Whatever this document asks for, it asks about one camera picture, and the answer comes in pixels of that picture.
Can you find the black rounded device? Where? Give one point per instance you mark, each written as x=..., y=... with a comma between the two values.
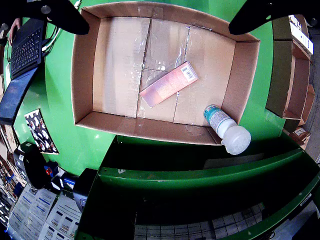
x=35, y=170

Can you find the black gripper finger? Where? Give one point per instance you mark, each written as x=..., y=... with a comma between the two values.
x=62, y=17
x=250, y=20

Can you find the black laptop keyboard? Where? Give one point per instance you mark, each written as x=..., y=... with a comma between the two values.
x=26, y=50

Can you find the black white photo card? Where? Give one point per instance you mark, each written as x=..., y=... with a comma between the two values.
x=41, y=132

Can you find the person bare hand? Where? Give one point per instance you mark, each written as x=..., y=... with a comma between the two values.
x=15, y=28

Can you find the blue white small box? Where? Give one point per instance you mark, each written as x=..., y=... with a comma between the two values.
x=57, y=176

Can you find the green metal shelf unit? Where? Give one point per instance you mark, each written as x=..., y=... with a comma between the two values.
x=200, y=175

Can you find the red product box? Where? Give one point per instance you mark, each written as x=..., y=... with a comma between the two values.
x=170, y=83

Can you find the tall white carton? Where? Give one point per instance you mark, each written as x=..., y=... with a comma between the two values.
x=302, y=35

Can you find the white bottle teal label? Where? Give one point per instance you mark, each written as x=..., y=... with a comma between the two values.
x=222, y=122

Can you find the printed paper sheet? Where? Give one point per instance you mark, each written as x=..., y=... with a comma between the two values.
x=30, y=212
x=63, y=220

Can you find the shallow cardboard tray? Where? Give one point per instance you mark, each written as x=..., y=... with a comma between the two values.
x=117, y=75

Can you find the brown cardboard box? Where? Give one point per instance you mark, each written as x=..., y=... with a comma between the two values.
x=281, y=28
x=277, y=82

